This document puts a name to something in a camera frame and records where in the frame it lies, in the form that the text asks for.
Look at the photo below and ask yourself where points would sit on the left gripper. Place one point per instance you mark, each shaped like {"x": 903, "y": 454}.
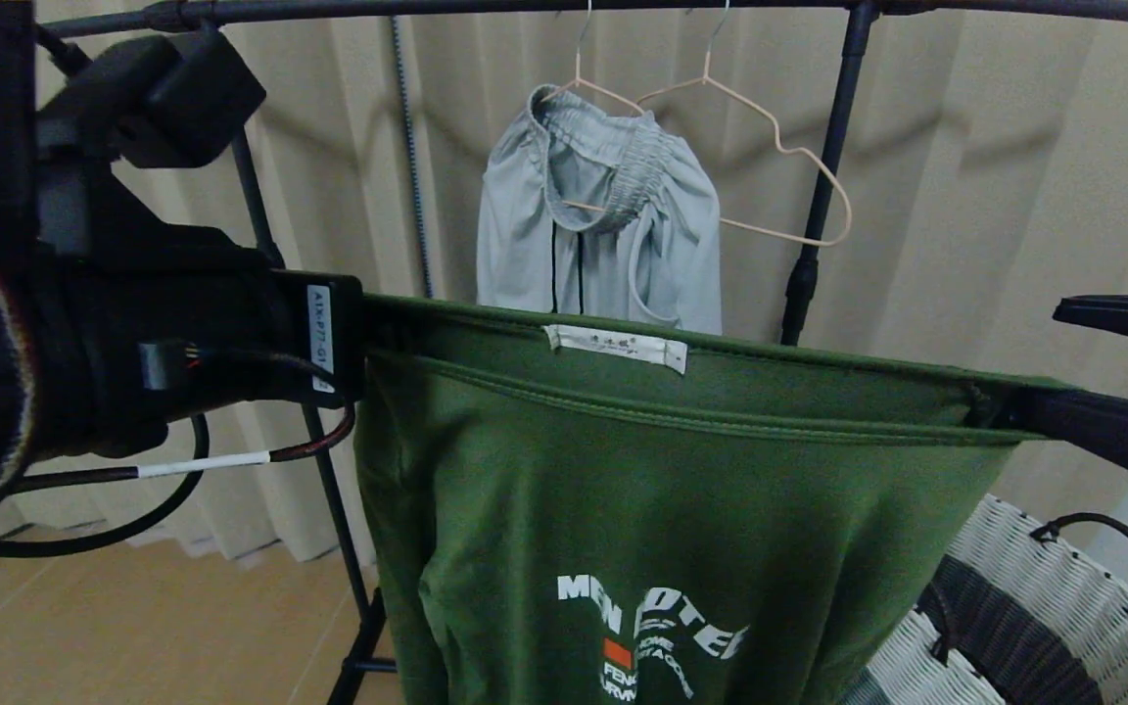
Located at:
{"x": 182, "y": 333}

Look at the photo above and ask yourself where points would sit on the pink clothes hanger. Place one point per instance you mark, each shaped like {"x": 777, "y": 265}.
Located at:
{"x": 779, "y": 147}
{"x": 603, "y": 93}

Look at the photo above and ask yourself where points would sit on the pale grey shorts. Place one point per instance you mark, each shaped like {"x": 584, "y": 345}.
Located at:
{"x": 603, "y": 255}

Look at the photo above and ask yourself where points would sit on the green garment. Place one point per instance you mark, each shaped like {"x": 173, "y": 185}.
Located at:
{"x": 672, "y": 490}

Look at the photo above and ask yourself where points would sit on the white laundry basket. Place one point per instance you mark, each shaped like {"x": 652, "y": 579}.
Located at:
{"x": 1044, "y": 587}

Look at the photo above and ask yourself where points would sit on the black clothes rack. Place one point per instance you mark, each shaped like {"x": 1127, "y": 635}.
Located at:
{"x": 828, "y": 147}

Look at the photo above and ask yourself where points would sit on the beige curtain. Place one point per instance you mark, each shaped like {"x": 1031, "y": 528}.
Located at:
{"x": 965, "y": 196}

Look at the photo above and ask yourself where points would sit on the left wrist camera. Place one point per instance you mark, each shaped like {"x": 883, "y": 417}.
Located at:
{"x": 163, "y": 98}

